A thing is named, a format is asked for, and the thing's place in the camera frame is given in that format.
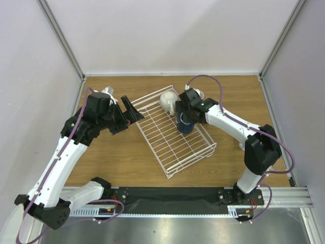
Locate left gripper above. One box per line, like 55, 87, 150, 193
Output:
97, 96, 144, 135

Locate dark blue enamel mug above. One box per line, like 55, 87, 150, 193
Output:
175, 112, 194, 134

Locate white speckled mug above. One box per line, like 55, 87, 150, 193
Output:
159, 91, 178, 116

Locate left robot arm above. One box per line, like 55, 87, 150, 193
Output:
15, 92, 144, 230

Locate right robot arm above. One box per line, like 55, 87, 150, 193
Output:
175, 88, 282, 204

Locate red mug white interior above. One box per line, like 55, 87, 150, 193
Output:
196, 89, 205, 100

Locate clear plastic cup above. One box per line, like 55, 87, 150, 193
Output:
239, 143, 245, 150

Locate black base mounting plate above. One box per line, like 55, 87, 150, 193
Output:
113, 187, 264, 215

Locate clear wine glass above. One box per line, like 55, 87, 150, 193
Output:
267, 162, 282, 174

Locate white wire dish rack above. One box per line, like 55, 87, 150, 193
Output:
132, 85, 217, 178

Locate aluminium cable duct rail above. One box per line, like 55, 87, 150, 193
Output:
70, 205, 100, 218

